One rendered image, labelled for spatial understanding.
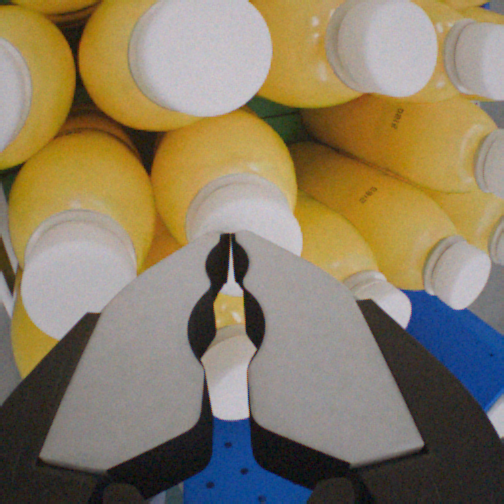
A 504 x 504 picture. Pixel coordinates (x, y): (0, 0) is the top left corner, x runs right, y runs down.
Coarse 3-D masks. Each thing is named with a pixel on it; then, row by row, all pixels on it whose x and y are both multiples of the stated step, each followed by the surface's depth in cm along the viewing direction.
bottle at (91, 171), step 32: (64, 128) 19; (96, 128) 19; (128, 128) 28; (32, 160) 15; (64, 160) 15; (96, 160) 15; (128, 160) 17; (32, 192) 14; (64, 192) 14; (96, 192) 14; (128, 192) 15; (32, 224) 13; (128, 224) 15
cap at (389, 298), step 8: (368, 280) 20; (376, 280) 20; (352, 288) 20; (360, 288) 20; (368, 288) 20; (376, 288) 19; (384, 288) 19; (392, 288) 20; (360, 296) 19; (368, 296) 19; (376, 296) 19; (384, 296) 19; (392, 296) 19; (400, 296) 19; (384, 304) 19; (392, 304) 19; (400, 304) 19; (408, 304) 20; (392, 312) 20; (400, 312) 20; (408, 312) 20; (400, 320) 20; (408, 320) 21
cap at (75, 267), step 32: (64, 224) 12; (96, 224) 13; (32, 256) 11; (64, 256) 11; (96, 256) 12; (128, 256) 13; (32, 288) 11; (64, 288) 12; (96, 288) 12; (32, 320) 12; (64, 320) 12
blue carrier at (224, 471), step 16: (224, 432) 34; (240, 432) 34; (224, 448) 33; (240, 448) 33; (208, 464) 31; (224, 464) 31; (240, 464) 31; (256, 464) 31; (192, 480) 30; (208, 480) 30; (224, 480) 30; (240, 480) 30; (256, 480) 30; (272, 480) 30; (192, 496) 29; (208, 496) 29; (224, 496) 29; (240, 496) 28; (256, 496) 28; (272, 496) 28; (288, 496) 28; (304, 496) 28
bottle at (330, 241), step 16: (304, 192) 27; (304, 208) 24; (320, 208) 24; (304, 224) 23; (320, 224) 23; (336, 224) 23; (352, 224) 24; (304, 240) 22; (320, 240) 22; (336, 240) 22; (352, 240) 22; (304, 256) 22; (320, 256) 21; (336, 256) 21; (352, 256) 21; (368, 256) 22; (336, 272) 21; (352, 272) 21; (368, 272) 21
